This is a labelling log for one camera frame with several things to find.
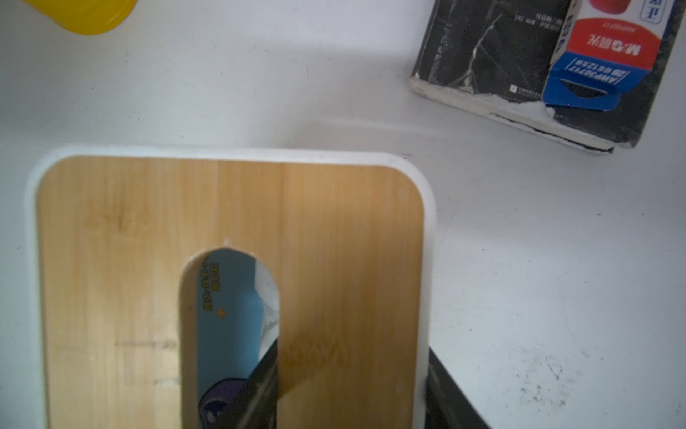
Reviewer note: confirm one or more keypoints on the blue tissue paper pack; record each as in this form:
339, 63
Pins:
237, 322

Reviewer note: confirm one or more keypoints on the yellow metal pencil bucket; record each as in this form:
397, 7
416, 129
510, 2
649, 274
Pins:
85, 17

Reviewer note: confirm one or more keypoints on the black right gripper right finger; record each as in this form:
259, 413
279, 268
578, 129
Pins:
446, 405

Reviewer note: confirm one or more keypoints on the black paperback book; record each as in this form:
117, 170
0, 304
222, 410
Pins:
491, 58

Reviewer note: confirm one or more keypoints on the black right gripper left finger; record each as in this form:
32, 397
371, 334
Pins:
255, 406

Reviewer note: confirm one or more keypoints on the white blue pencil box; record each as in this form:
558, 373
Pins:
606, 51

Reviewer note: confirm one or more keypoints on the white tissue box lid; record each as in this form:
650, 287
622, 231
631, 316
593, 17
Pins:
164, 279

